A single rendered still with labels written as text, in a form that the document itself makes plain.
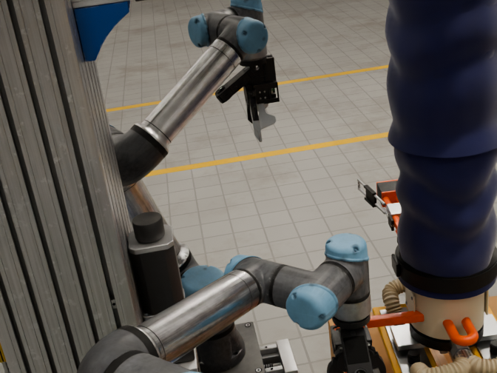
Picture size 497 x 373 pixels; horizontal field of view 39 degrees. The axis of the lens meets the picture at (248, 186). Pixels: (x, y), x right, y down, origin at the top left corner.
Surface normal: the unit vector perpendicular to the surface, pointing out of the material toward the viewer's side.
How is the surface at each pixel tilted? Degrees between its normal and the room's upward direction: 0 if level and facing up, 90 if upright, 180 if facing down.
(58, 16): 90
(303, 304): 90
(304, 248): 0
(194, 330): 73
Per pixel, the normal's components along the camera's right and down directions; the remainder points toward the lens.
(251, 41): 0.56, 0.29
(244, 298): 0.76, -0.19
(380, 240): -0.12, -0.90
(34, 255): 0.14, 0.40
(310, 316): -0.58, 0.40
